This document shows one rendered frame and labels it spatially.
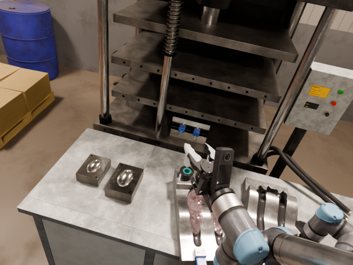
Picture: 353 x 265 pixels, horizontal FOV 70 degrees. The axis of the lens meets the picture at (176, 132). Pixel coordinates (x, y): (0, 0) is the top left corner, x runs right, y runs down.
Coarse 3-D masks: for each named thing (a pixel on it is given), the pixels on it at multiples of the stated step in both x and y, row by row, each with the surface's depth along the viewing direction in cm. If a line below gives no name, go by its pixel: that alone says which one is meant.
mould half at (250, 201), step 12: (252, 180) 154; (252, 192) 137; (252, 204) 134; (276, 204) 134; (288, 204) 134; (252, 216) 130; (264, 216) 131; (276, 216) 131; (288, 216) 132; (288, 228) 128; (276, 264) 116
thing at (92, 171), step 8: (88, 160) 147; (96, 160) 148; (104, 160) 148; (80, 168) 141; (88, 168) 143; (96, 168) 145; (104, 168) 144; (80, 176) 138; (88, 176) 138; (96, 176) 138; (104, 176) 146; (96, 184) 139
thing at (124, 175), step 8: (120, 168) 144; (128, 168) 145; (136, 168) 146; (112, 176) 139; (120, 176) 141; (128, 176) 143; (136, 176) 141; (112, 184) 135; (120, 184) 138; (128, 184) 136; (136, 184) 137; (112, 192) 133; (120, 192) 131; (128, 192) 132; (120, 200) 135; (128, 200) 134
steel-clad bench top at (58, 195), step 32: (64, 160) 152; (128, 160) 160; (160, 160) 164; (32, 192) 131; (64, 192) 134; (96, 192) 137; (160, 192) 144; (288, 192) 159; (96, 224) 123; (128, 224) 125; (160, 224) 128; (352, 224) 147
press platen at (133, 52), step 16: (144, 32) 210; (128, 48) 176; (144, 48) 181; (160, 48) 186; (176, 48) 191; (192, 48) 196; (208, 48) 202; (224, 48) 208; (128, 64) 164; (144, 64) 161; (160, 64) 164; (176, 64) 168; (192, 64) 172; (208, 64) 176; (224, 64) 181; (240, 64) 185; (256, 64) 191; (272, 64) 196; (192, 80) 160; (208, 80) 158; (224, 80) 159; (240, 80) 162; (256, 80) 166; (272, 80) 170; (256, 96) 157; (272, 96) 155
